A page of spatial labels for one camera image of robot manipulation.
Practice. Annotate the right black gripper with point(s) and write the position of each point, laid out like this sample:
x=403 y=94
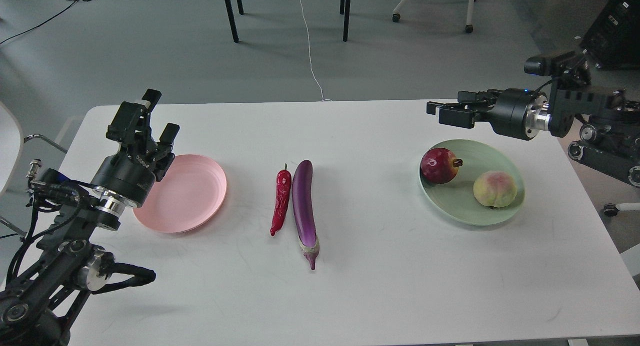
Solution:
x=513 y=112

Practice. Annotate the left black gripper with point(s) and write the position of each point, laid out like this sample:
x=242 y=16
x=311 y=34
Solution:
x=125 y=179

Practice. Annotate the red pomegranate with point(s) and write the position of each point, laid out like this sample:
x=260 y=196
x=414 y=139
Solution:
x=439 y=165

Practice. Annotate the green pink peach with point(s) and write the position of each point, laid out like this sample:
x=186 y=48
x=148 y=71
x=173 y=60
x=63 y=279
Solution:
x=495 y=189

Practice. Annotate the purple eggplant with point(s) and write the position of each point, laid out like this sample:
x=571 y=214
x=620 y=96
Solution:
x=302 y=201

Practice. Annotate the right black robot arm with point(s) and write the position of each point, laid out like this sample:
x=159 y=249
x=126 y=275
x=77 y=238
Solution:
x=609 y=132

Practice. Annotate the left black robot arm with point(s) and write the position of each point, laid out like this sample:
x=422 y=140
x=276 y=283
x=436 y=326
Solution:
x=57 y=268

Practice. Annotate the pink plate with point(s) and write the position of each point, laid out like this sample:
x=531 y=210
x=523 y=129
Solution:
x=192 y=191

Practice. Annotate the green plate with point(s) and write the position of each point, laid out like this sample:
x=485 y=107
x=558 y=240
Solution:
x=455 y=199

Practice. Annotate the white rolling chair base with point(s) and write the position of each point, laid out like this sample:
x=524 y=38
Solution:
x=460 y=10

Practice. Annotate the white chair left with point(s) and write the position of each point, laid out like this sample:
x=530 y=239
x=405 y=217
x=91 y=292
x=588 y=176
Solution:
x=12 y=141

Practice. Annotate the red chili pepper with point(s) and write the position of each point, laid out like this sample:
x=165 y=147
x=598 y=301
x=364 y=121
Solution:
x=282 y=200

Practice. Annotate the black equipment case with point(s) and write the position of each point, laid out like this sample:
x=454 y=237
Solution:
x=612 y=41

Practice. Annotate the caster wheel right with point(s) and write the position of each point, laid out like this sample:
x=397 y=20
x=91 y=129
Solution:
x=612 y=210

